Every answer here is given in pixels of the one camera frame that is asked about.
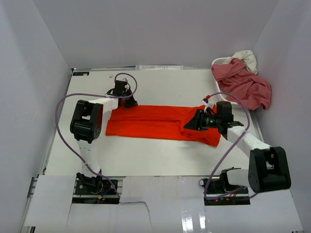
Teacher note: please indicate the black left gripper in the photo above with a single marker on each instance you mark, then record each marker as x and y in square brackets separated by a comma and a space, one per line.
[132, 103]

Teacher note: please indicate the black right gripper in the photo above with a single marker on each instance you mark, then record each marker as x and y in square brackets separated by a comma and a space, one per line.
[197, 123]

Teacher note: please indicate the orange t shirt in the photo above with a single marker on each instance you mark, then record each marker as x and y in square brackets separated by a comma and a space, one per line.
[159, 122]

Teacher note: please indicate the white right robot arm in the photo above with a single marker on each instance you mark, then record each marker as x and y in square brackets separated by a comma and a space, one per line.
[268, 167]

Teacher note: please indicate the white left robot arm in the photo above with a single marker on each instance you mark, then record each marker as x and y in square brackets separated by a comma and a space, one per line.
[86, 127]

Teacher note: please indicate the pink t shirt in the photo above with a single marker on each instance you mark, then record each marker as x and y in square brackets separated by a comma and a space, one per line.
[252, 90]

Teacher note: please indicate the black corner label plate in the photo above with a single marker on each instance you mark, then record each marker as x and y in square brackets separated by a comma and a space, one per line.
[80, 73]

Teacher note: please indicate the cream white t shirt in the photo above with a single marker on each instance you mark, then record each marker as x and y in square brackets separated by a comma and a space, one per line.
[248, 59]

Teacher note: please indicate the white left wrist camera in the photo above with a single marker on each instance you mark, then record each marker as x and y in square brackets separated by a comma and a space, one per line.
[126, 84]

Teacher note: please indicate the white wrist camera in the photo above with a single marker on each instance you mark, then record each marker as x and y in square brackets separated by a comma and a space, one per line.
[208, 105]
[126, 84]

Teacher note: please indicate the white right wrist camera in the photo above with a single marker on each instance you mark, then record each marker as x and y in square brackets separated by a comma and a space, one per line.
[208, 105]

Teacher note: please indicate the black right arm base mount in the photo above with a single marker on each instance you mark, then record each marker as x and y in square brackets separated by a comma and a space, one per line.
[217, 192]

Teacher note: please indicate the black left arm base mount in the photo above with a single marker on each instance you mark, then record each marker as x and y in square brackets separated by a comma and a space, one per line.
[93, 190]

